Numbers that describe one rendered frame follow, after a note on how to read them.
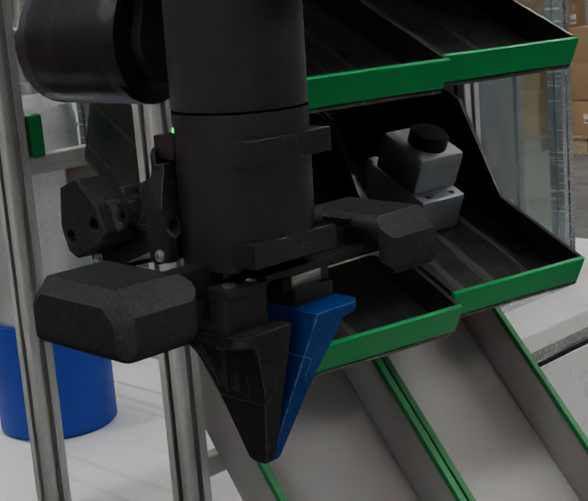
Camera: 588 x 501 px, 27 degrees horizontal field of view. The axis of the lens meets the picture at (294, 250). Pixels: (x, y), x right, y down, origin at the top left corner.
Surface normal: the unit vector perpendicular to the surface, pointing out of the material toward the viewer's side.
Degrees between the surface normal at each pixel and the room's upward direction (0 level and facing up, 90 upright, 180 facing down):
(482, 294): 115
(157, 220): 88
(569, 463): 90
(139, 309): 46
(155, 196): 70
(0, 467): 0
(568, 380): 90
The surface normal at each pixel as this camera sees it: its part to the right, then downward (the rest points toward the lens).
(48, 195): 0.53, 0.15
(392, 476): 0.36, -0.59
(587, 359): 0.72, 0.10
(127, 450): -0.07, -0.97
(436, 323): 0.56, 0.53
